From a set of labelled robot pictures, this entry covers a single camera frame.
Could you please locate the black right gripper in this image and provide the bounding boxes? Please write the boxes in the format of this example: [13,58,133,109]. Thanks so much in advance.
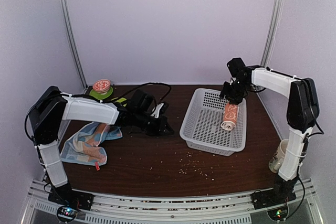
[219,79,249,104]

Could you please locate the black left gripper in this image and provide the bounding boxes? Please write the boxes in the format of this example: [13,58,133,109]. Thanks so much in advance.
[133,110,174,136]

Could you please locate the orange bunny pattern towel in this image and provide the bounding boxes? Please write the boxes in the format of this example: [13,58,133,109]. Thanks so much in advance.
[220,103,239,131]

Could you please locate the white plastic basket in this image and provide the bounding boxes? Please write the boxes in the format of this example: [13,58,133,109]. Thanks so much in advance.
[180,88,247,156]

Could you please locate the blue patchwork towel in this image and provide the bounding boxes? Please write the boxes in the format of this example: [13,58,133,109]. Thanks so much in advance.
[60,122,123,167]

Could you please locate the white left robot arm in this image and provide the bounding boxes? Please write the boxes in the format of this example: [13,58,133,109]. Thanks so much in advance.
[24,85,174,205]

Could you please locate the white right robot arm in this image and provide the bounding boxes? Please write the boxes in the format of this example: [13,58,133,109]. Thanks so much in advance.
[220,58,320,204]

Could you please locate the lime green bowl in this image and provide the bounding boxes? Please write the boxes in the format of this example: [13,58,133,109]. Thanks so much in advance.
[112,98,127,104]

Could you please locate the lime green plate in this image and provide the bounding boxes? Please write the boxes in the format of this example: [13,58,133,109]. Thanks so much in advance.
[89,86,113,100]

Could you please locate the red patterned small bowl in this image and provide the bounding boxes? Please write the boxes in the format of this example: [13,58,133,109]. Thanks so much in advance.
[92,79,111,94]

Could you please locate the scattered rice crumbs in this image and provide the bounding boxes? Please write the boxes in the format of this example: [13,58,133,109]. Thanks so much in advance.
[143,151,219,182]

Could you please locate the beige ceramic mug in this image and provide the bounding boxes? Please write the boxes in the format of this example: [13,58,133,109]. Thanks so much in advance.
[268,139,289,173]

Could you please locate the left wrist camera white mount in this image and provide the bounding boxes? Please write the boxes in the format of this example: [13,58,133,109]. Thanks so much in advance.
[150,102,165,119]

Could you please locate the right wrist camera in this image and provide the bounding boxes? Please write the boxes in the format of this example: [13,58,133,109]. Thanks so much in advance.
[226,58,246,78]

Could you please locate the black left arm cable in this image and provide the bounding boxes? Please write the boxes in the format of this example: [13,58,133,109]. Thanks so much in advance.
[68,82,172,104]

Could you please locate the right aluminium frame post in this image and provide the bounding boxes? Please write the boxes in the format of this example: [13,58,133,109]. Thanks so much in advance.
[260,0,284,67]

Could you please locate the aluminium frame post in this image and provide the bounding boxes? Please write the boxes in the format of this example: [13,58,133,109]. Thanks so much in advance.
[60,0,88,90]
[260,0,284,67]

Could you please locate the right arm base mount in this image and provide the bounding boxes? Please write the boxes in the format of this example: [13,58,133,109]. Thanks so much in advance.
[251,178,297,222]

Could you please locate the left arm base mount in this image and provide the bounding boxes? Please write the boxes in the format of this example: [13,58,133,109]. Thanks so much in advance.
[48,183,94,223]

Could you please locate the aluminium front rail base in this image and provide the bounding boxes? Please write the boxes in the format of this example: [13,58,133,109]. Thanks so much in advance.
[20,178,323,224]

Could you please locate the left aluminium frame post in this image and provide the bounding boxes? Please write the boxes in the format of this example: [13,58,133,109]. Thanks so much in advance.
[60,0,88,90]

